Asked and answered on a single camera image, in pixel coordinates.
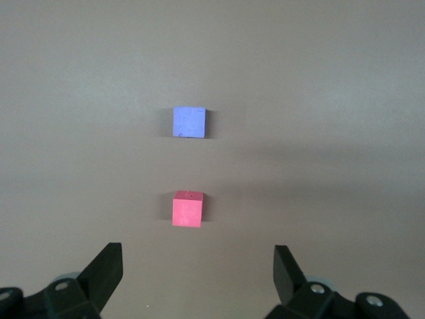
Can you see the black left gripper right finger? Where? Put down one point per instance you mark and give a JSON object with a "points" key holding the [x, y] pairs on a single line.
{"points": [[287, 276]]}

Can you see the purple foam cube block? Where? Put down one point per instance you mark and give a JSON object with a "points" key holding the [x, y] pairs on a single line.
{"points": [[189, 122]]}

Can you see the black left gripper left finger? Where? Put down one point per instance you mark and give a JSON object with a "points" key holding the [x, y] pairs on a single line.
{"points": [[103, 272]]}

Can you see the red foam cube block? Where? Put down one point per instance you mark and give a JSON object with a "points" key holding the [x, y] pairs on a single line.
{"points": [[187, 212]]}

